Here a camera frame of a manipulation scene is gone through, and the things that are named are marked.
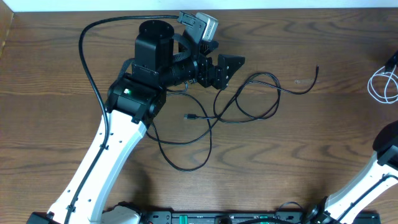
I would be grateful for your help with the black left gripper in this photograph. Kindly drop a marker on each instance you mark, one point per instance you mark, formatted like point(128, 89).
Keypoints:
point(204, 72)

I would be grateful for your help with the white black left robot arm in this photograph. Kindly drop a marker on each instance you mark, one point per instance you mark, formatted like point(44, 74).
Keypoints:
point(162, 59)

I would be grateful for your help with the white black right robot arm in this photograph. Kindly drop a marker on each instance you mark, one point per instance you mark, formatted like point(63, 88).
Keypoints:
point(379, 174)

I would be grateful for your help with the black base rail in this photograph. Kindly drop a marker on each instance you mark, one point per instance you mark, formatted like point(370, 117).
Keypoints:
point(236, 217)

